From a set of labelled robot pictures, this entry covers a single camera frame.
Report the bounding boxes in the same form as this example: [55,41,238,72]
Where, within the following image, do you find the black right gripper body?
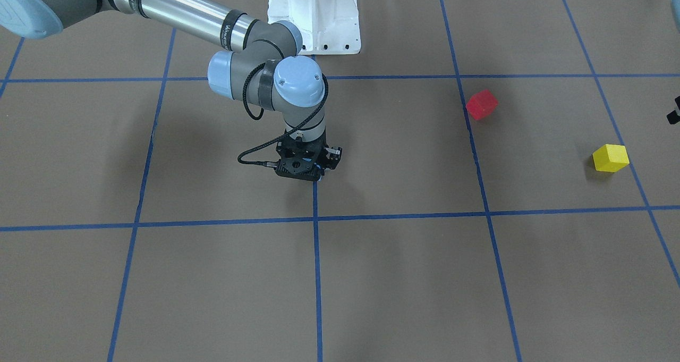
[282,131,328,158]

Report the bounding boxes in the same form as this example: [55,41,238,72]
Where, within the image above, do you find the red wooden block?
[465,90,499,121]

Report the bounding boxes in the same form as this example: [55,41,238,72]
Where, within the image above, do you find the blue wooden block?
[313,163,325,182]

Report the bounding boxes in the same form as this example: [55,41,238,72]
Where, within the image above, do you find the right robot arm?
[2,0,342,182]

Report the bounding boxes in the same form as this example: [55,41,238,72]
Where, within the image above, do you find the yellow wooden block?
[592,144,631,173]

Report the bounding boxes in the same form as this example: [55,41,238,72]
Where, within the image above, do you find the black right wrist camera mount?
[274,141,321,182]

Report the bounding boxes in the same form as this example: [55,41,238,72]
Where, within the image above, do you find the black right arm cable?
[237,62,329,167]

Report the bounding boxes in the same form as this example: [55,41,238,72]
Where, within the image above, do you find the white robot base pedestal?
[267,0,362,55]

